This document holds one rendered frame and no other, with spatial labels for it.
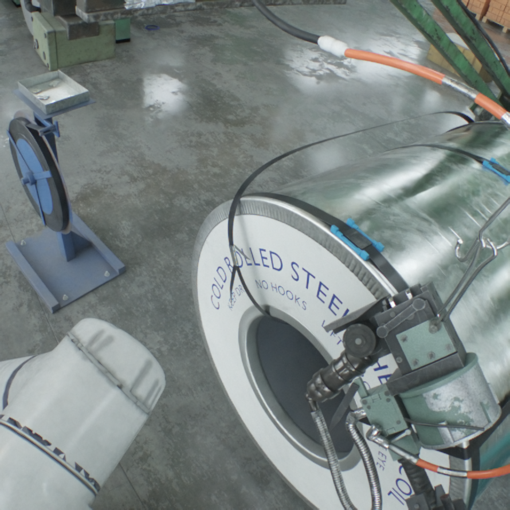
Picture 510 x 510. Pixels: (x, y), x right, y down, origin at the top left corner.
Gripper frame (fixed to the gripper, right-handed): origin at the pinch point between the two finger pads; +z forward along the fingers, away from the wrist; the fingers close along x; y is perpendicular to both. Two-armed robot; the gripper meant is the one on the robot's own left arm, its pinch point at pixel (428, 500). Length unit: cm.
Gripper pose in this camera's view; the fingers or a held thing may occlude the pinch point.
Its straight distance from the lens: 87.9
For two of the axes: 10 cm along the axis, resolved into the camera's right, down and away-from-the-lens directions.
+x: -8.4, 4.6, 2.8
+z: 3.5, 0.6, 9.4
